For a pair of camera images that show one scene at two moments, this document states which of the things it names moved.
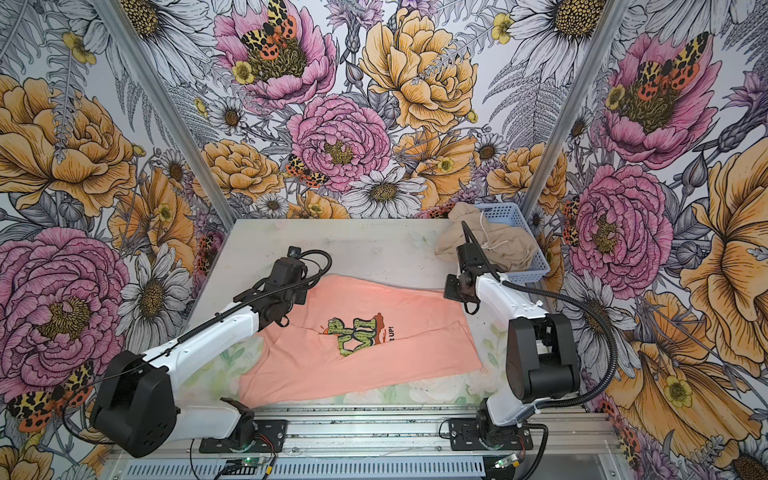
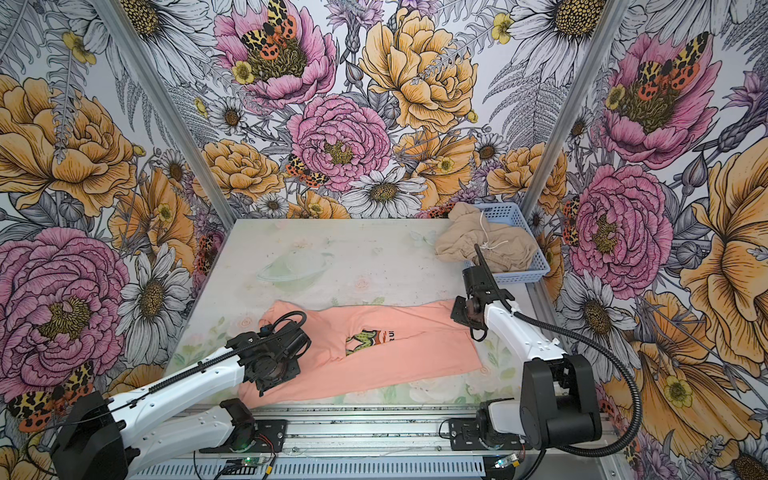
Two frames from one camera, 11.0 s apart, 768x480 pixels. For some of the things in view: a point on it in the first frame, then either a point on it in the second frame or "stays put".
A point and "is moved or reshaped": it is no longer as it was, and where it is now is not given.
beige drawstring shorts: (507, 248) stays put
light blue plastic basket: (510, 213) stays put
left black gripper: (300, 299) → (291, 371)
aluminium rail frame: (406, 432) stays put
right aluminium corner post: (573, 106) stays put
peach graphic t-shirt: (352, 336) is moved or reshaped
